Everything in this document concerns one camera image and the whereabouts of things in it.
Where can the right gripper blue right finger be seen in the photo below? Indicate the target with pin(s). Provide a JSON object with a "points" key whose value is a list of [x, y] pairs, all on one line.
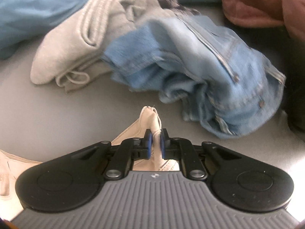
{"points": [[183, 151]]}

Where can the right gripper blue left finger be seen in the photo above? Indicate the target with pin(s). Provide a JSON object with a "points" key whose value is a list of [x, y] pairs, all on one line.
{"points": [[123, 156]]}

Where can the blue denim jeans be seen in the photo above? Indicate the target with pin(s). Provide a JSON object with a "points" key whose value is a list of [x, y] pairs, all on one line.
{"points": [[228, 87]]}

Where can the grey bed blanket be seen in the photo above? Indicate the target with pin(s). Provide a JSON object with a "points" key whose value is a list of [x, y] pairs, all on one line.
{"points": [[42, 122]]}

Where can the seated person in maroon jacket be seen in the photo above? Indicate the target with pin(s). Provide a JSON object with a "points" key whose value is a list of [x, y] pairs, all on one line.
{"points": [[275, 13]]}

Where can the grey sweatpants with drawstring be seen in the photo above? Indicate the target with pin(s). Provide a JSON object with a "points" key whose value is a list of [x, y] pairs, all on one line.
{"points": [[70, 53]]}

